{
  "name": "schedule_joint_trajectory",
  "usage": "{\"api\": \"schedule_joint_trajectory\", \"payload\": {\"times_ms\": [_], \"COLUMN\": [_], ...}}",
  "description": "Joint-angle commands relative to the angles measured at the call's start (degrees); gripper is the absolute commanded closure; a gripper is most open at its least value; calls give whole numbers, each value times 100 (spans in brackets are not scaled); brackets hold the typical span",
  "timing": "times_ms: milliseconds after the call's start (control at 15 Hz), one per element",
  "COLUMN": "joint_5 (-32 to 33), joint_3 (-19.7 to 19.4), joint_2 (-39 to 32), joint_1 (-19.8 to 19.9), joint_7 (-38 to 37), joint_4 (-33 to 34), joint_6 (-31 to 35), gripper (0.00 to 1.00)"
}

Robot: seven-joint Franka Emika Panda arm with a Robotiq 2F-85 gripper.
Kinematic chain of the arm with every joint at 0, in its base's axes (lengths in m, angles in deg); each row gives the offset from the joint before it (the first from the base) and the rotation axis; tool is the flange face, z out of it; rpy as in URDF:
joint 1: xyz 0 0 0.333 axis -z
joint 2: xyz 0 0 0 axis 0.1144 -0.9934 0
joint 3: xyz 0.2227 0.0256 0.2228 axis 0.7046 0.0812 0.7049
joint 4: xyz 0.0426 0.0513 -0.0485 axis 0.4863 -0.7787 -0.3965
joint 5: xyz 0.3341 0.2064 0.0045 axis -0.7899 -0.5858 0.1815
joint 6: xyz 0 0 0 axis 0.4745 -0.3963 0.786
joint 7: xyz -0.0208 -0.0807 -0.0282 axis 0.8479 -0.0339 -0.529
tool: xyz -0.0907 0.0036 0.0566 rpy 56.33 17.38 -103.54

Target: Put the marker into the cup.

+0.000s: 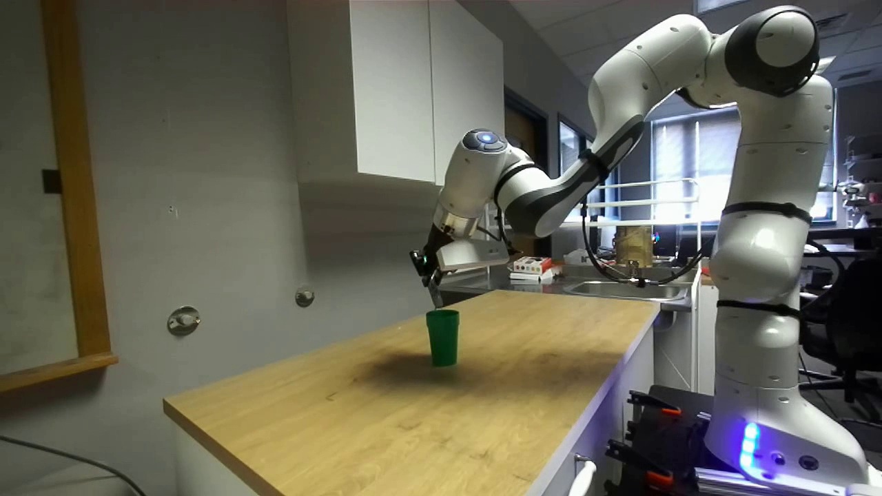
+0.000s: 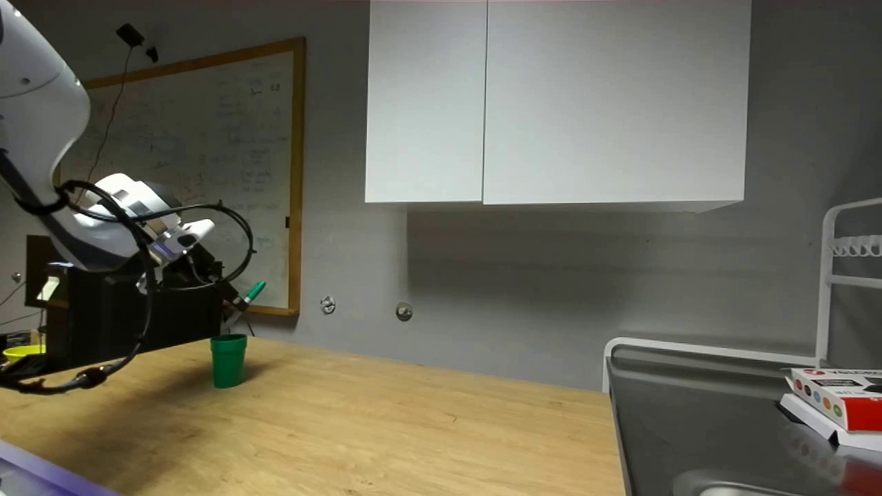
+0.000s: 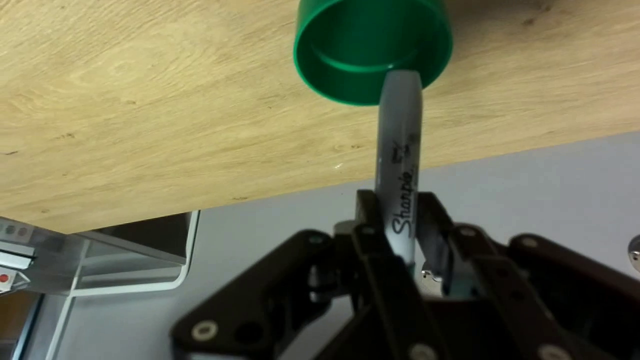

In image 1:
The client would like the dark cable on floor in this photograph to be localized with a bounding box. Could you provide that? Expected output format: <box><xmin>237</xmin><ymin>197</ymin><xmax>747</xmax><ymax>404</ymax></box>
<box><xmin>0</xmin><ymin>433</ymin><xmax>149</xmax><ymax>496</ymax></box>

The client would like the round metal wall fixture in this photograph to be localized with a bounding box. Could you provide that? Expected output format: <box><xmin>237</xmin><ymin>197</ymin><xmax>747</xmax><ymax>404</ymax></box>
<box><xmin>163</xmin><ymin>304</ymin><xmax>203</xmax><ymax>340</ymax></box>

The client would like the wooden frame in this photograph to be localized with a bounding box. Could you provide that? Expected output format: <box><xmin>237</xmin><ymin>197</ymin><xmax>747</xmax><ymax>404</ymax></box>
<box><xmin>0</xmin><ymin>0</ymin><xmax>120</xmax><ymax>399</ymax></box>

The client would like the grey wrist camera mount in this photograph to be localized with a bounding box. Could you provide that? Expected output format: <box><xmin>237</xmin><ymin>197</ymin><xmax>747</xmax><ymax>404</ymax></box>
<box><xmin>432</xmin><ymin>238</ymin><xmax>512</xmax><ymax>300</ymax></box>

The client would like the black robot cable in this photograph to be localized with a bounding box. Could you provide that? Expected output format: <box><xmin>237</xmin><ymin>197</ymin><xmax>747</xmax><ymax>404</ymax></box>
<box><xmin>576</xmin><ymin>202</ymin><xmax>716</xmax><ymax>289</ymax></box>

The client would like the black red clamp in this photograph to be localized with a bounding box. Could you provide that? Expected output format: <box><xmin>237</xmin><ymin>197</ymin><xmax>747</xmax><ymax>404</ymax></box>
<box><xmin>626</xmin><ymin>388</ymin><xmax>711</xmax><ymax>435</ymax></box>
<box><xmin>604</xmin><ymin>438</ymin><xmax>703</xmax><ymax>496</ymax></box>

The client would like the white wall cabinet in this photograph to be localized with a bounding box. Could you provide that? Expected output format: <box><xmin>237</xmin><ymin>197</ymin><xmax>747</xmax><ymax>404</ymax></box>
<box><xmin>283</xmin><ymin>0</ymin><xmax>506</xmax><ymax>197</ymax></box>

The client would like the black office chair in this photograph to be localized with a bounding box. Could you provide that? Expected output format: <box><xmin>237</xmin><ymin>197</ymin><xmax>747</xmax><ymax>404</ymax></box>
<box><xmin>795</xmin><ymin>245</ymin><xmax>882</xmax><ymax>428</ymax></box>

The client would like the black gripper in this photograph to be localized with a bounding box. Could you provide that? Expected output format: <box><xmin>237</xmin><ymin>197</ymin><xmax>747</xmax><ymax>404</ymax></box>
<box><xmin>407</xmin><ymin>222</ymin><xmax>455</xmax><ymax>295</ymax></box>

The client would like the brown object on counter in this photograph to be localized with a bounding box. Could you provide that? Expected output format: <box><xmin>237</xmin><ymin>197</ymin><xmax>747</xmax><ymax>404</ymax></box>
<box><xmin>611</xmin><ymin>225</ymin><xmax>658</xmax><ymax>277</ymax></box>

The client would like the green plastic cup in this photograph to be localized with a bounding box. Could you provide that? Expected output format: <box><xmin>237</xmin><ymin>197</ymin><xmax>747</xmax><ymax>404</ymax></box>
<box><xmin>422</xmin><ymin>307</ymin><xmax>463</xmax><ymax>371</ymax></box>

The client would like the white metal railing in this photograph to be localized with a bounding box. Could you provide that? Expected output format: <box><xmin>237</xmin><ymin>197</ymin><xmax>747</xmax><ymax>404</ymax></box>
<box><xmin>598</xmin><ymin>178</ymin><xmax>707</xmax><ymax>271</ymax></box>

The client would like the red white box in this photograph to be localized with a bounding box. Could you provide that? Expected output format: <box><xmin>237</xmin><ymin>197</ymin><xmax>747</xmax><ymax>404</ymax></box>
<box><xmin>509</xmin><ymin>253</ymin><xmax>558</xmax><ymax>288</ymax></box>

